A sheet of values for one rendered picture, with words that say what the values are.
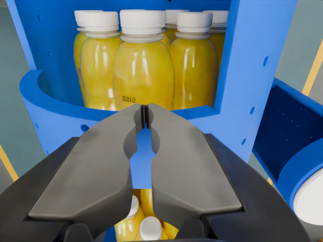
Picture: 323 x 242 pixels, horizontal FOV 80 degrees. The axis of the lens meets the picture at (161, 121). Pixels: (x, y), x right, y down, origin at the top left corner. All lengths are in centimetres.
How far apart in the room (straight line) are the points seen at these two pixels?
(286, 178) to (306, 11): 121
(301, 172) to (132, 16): 54
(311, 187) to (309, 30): 124
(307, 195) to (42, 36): 65
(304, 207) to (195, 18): 57
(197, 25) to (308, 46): 152
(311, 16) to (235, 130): 153
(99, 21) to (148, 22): 7
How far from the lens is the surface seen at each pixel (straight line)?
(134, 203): 42
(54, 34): 32
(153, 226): 39
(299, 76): 177
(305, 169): 61
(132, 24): 19
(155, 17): 19
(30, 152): 204
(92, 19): 24
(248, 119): 18
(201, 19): 23
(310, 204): 68
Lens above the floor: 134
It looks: 59 degrees down
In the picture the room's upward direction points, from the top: 175 degrees clockwise
